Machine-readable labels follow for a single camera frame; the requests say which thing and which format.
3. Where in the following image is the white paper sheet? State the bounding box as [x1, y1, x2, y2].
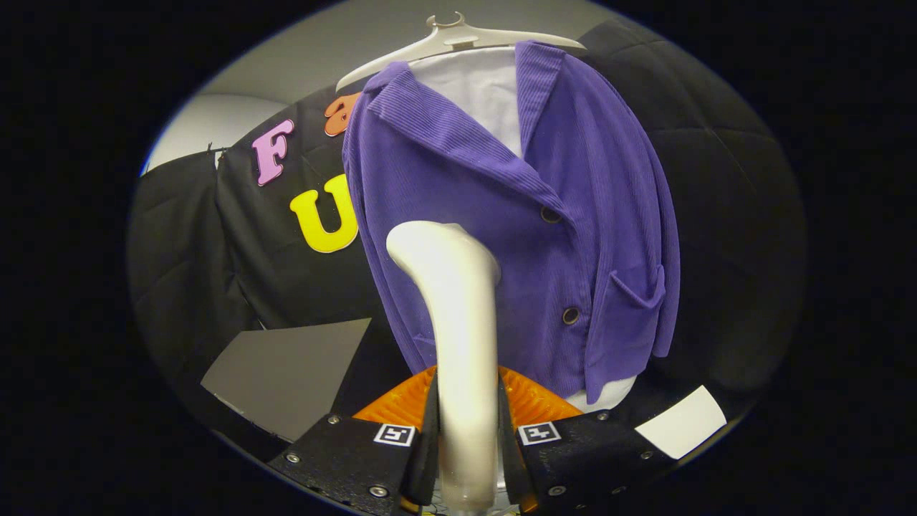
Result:
[635, 386, 729, 460]

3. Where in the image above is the grey drawer cabinet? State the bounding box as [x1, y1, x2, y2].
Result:
[201, 317, 373, 443]

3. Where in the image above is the purple corduroy jacket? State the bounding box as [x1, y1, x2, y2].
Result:
[342, 41, 682, 406]

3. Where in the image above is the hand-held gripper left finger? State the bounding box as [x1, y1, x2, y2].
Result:
[269, 365, 439, 516]

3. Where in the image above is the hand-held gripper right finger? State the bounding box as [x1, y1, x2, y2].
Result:
[497, 365, 678, 514]

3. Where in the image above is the white padded garment form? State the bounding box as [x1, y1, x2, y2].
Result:
[408, 47, 639, 414]

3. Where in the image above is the white garment steamer head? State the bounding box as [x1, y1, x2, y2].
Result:
[385, 221, 502, 514]

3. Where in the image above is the white clothes hanger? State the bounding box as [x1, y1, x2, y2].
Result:
[335, 12, 587, 92]

